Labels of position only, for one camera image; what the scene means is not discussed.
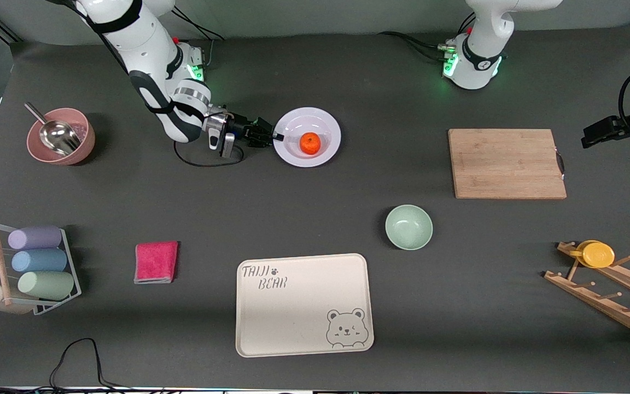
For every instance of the green cup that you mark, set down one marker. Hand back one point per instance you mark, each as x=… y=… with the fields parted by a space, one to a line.
x=47 y=285

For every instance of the pale lavender round plate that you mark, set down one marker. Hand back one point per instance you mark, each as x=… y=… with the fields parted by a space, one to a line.
x=320 y=120

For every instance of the orange fruit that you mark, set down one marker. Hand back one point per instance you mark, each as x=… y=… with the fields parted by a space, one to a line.
x=310 y=144

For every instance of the cream tray with bear print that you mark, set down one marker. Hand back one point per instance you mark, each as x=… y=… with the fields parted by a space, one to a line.
x=298 y=312

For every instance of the pale green bowl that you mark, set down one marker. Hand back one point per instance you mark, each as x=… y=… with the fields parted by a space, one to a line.
x=409 y=227

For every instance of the wooden peg drying rack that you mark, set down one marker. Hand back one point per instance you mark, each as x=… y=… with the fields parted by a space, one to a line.
x=594 y=298

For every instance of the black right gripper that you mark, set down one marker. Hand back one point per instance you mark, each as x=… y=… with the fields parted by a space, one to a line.
x=239 y=132

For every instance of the metal scoop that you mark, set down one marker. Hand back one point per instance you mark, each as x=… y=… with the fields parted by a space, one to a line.
x=58 y=137

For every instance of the pink bowl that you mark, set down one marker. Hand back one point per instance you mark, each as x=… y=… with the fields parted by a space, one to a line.
x=82 y=150

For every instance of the yellow cup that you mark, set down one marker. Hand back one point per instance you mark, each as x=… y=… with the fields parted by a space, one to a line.
x=598 y=255

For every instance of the wooden cutting board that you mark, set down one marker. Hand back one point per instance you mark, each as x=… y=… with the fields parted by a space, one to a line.
x=501 y=164

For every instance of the blue cup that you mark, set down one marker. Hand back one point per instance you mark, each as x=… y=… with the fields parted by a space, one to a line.
x=39 y=260

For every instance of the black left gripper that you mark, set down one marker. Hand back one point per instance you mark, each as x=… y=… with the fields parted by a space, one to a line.
x=625 y=126

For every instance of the pink folded cloth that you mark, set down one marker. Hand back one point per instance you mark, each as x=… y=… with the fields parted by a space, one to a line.
x=156 y=262

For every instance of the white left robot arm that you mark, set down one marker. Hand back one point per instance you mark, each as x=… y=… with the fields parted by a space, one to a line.
x=479 y=60

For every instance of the purple cup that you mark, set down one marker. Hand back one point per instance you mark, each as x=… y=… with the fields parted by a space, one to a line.
x=36 y=237

